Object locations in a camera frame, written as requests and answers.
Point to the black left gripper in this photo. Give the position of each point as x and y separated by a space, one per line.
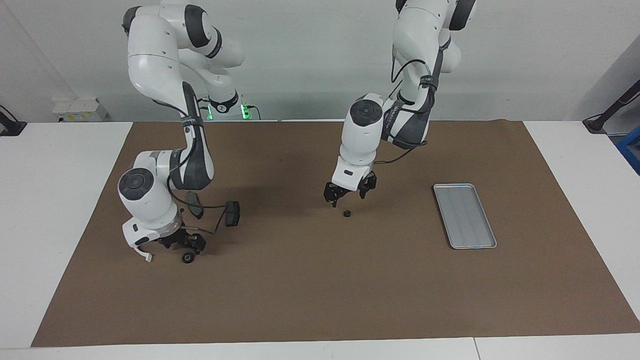
356 194

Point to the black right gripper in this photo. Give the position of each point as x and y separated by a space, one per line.
172 237

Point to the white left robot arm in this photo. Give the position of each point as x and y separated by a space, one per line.
415 30

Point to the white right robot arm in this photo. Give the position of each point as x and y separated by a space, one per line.
150 65

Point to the silver metal tray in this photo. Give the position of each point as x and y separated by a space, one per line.
467 220

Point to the long dark brake pad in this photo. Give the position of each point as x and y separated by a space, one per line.
196 207

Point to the short dark brake pad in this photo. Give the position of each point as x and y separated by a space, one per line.
233 214

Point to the brown table mat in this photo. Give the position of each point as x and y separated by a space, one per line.
350 290

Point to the white power strip box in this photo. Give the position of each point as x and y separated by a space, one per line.
80 110

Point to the black slanted stand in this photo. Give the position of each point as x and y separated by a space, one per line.
612 107

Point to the blue box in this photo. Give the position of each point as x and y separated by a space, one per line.
631 150

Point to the white semicircular bracket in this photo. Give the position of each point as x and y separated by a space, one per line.
148 258

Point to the black clamp mount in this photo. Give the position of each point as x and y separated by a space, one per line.
12 127

